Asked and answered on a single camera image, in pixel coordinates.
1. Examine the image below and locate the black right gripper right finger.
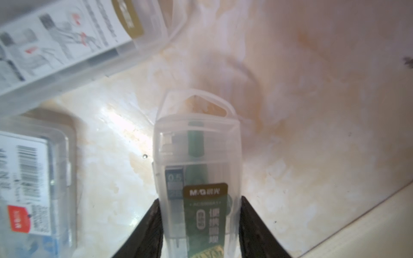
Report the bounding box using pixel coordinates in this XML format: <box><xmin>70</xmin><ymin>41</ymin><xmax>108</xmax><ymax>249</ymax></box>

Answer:
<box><xmin>239</xmin><ymin>196</ymin><xmax>291</xmax><ymax>258</ymax></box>

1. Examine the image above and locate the blue red compass set case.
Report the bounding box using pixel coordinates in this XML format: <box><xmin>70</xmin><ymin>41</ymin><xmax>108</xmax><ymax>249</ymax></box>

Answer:
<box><xmin>1</xmin><ymin>116</ymin><xmax>77</xmax><ymax>258</ymax></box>

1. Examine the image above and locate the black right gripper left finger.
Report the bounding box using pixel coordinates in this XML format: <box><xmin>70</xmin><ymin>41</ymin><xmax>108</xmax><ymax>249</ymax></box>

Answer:
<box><xmin>113</xmin><ymin>199</ymin><xmax>163</xmax><ymax>258</ymax></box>

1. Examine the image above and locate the green compass set case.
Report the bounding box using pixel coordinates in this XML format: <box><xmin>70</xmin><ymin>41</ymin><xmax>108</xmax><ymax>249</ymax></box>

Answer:
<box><xmin>153</xmin><ymin>89</ymin><xmax>243</xmax><ymax>258</ymax></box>

